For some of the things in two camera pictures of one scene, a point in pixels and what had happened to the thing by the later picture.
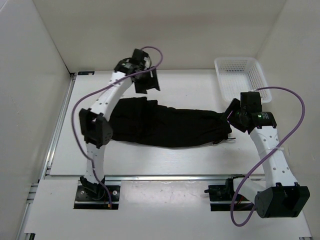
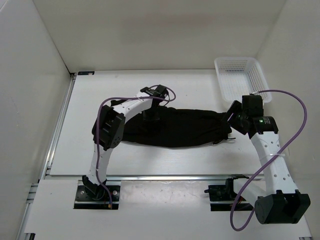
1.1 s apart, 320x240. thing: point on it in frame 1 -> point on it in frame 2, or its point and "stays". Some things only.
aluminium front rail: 177,177 stays
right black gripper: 234,106 stays
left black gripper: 152,83 -> 154,117
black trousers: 135,120 stays
